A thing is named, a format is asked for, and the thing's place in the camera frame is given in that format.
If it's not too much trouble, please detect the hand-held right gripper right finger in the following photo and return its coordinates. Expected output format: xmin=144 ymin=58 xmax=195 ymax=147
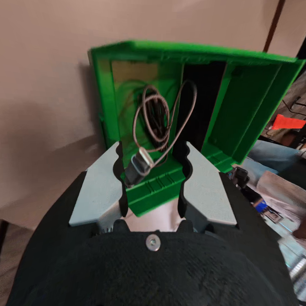
xmin=178 ymin=141 xmax=237 ymax=232

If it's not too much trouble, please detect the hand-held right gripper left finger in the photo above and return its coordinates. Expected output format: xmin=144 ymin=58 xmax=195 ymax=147
xmin=69 ymin=141 xmax=129 ymax=228

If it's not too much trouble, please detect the grey braided usb cable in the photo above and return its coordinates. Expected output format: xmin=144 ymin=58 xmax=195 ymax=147
xmin=133 ymin=80 xmax=198 ymax=169

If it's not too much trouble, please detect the green plastic bin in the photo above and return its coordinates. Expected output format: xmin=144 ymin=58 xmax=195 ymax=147
xmin=89 ymin=40 xmax=306 ymax=218

